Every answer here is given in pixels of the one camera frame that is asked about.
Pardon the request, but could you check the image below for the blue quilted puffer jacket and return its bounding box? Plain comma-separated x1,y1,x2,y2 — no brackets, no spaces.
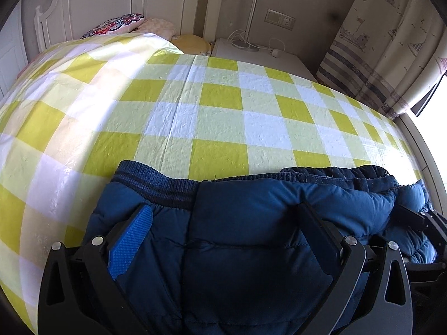
84,161,436,334

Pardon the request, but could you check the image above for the yellow white checkered quilt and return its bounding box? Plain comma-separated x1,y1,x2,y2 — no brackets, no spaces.
1,34,420,332

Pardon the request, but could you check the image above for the dark framed window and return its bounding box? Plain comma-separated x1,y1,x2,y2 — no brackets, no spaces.
411,73,446,116

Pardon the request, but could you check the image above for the white bedside table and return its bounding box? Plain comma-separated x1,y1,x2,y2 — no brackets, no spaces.
212,38,316,82

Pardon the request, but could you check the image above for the patterned striped curtain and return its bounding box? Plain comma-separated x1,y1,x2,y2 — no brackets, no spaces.
317,0,446,119

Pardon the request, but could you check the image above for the white slim desk lamp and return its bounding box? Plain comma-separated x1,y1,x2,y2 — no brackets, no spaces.
230,0,260,52

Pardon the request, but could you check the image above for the yellow pillow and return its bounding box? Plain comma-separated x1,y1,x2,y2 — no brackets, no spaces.
171,34,212,56

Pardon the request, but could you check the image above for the white wardrobe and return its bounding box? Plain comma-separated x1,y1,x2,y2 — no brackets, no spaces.
0,0,28,97

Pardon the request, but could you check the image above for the colourful patterned pillow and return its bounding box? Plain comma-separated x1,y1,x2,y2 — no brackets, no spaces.
81,13,145,39

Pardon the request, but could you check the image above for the peach checkered pillow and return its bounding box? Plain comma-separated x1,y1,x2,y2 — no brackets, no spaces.
133,17,177,41

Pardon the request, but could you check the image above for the white wooden headboard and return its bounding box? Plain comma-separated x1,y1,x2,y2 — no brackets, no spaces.
34,0,222,51

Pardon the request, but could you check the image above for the white charger with cable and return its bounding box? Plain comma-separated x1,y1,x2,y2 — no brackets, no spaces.
227,30,286,58

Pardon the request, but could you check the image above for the wall socket panel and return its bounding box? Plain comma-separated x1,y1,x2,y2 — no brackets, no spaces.
264,9,296,30

